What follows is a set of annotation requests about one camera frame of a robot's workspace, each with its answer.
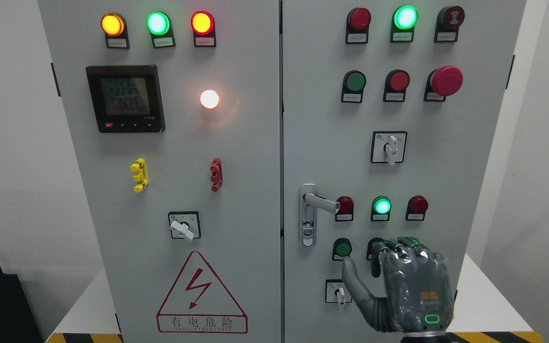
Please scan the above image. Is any green lit indicator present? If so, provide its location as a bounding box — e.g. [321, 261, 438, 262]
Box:
[390, 5, 418, 43]
[370, 196, 391, 222]

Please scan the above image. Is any black box with antenna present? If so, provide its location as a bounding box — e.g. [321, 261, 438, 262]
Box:
[0, 266, 44, 343]

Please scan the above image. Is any red electrical hazard warning sticker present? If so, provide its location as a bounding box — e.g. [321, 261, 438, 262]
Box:
[156, 251, 248, 334]

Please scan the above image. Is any black digital power meter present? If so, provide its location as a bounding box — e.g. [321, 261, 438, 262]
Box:
[85, 64, 166, 134]

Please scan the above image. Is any red lit indicator light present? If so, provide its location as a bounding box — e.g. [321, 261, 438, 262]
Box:
[190, 10, 216, 48]

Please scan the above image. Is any grey robotic humanoid hand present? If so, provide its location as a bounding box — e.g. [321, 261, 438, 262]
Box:
[341, 236, 455, 334]

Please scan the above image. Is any yellow terminal connector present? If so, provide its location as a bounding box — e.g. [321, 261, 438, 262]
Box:
[129, 158, 149, 193]

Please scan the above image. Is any dark red buzzer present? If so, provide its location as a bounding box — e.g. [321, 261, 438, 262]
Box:
[434, 6, 466, 43]

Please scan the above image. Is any white selector switch upper right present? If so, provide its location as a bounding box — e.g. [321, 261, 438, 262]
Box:
[370, 131, 407, 166]

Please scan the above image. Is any red indicator light top right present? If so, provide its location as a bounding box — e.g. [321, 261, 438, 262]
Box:
[345, 7, 372, 45]

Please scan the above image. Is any red indicator light middle right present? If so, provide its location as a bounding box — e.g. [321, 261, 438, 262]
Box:
[405, 195, 429, 221]

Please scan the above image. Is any white rotary selector switch left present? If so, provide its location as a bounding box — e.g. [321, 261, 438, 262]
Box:
[168, 211, 201, 242]

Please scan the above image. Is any red emergency stop mushroom button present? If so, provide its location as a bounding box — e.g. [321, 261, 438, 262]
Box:
[423, 65, 464, 102]

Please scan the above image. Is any red push button upper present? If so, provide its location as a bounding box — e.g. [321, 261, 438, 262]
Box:
[383, 69, 410, 102]

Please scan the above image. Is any red indicator light middle left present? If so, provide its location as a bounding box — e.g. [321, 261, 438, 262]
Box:
[335, 196, 354, 222]

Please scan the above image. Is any grey electrical control cabinet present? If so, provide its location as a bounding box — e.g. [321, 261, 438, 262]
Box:
[38, 0, 526, 343]

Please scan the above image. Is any green lit indicator top right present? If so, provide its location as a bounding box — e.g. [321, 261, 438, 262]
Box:
[390, 5, 418, 43]

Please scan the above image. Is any white selector switch lower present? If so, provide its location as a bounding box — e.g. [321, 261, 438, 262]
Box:
[324, 279, 353, 312]

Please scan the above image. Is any red terminal connector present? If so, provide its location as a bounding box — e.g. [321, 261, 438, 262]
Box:
[210, 158, 223, 192]

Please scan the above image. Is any green push button upper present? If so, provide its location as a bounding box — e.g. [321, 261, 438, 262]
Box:
[341, 70, 366, 103]

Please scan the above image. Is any silver swing door handle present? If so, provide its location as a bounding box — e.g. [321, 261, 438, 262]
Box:
[298, 184, 340, 247]

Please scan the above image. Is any green indicator light top left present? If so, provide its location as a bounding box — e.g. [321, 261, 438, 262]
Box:
[146, 11, 176, 49]

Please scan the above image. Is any amber indicator light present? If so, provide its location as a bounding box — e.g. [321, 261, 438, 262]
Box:
[101, 12, 130, 49]

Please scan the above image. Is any white lit indicator light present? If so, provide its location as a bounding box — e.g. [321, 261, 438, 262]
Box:
[200, 89, 220, 110]

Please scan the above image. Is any green lit indicator middle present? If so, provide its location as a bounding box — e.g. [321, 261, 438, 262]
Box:
[370, 196, 391, 222]

